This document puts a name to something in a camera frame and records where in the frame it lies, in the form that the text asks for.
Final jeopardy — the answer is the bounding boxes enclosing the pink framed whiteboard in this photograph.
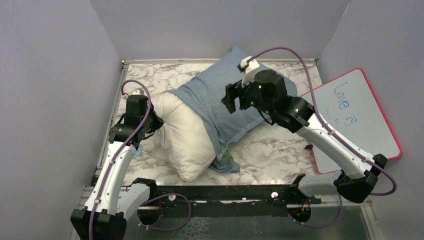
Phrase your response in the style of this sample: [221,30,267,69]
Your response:
[313,68,403,160]

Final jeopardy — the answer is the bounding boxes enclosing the patchwork and blue pillowcase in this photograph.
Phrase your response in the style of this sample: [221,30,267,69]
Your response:
[170,45,299,174]

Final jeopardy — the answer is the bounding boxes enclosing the white pillow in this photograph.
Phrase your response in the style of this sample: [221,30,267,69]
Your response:
[152,92,216,182]

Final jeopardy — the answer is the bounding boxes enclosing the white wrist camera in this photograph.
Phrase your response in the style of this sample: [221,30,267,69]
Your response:
[238,56,261,88]
[122,88,144,100]

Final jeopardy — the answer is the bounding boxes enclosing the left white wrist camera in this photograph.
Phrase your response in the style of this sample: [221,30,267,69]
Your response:
[122,88,144,100]

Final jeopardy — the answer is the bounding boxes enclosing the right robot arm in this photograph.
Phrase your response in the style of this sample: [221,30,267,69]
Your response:
[221,70,388,204]

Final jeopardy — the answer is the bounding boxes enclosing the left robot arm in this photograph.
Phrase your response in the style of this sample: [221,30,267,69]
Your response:
[70,95,163,240]

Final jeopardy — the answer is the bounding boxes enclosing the black whiteboard marker clip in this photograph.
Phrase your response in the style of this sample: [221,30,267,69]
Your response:
[304,144,314,150]

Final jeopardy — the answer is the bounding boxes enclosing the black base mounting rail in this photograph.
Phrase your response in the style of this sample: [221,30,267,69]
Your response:
[136,184,321,220]

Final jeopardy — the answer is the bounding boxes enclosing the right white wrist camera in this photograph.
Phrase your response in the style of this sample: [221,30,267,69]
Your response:
[238,56,261,88]

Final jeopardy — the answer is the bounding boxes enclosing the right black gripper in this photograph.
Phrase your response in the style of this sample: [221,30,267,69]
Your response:
[222,71,276,116]

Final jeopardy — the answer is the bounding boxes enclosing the aluminium table frame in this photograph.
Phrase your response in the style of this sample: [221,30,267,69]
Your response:
[70,56,388,240]

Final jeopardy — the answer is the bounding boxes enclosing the blue packaged toothbrush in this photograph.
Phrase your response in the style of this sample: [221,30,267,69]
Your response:
[134,144,143,158]

